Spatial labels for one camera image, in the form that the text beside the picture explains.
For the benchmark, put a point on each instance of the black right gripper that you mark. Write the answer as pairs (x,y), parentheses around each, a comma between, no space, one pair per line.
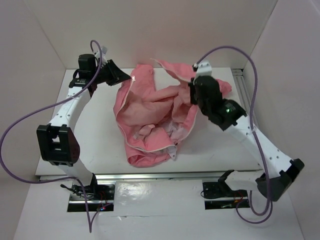
(191,89)

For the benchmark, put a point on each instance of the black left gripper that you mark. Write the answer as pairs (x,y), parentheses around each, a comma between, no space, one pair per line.
(117,75)

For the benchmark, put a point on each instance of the pink zip-up jacket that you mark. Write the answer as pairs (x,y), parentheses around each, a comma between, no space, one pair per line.
(154,123)

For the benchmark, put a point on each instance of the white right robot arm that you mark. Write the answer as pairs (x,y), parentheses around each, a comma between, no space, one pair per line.
(278,171)

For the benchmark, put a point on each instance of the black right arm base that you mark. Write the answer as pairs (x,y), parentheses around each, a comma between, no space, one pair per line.
(218,195)

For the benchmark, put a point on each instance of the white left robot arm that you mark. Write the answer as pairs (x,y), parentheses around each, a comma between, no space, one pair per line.
(57,142)

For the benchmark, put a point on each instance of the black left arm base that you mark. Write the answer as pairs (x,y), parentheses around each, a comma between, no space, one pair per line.
(101,199)

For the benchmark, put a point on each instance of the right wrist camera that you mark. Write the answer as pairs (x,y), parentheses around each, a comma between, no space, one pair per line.
(203,68)

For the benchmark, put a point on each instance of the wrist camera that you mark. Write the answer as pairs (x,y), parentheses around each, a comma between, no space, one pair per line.
(102,52)
(203,68)

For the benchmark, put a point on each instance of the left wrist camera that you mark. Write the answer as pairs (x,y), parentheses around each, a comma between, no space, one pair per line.
(102,52)

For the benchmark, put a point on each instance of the aluminium right side rail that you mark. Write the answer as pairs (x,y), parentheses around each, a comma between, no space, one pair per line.
(242,89)

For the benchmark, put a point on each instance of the aluminium rail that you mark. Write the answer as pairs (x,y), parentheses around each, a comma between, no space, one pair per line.
(242,89)
(160,176)

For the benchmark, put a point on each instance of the aluminium front rail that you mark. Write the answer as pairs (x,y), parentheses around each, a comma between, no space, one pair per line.
(160,176)

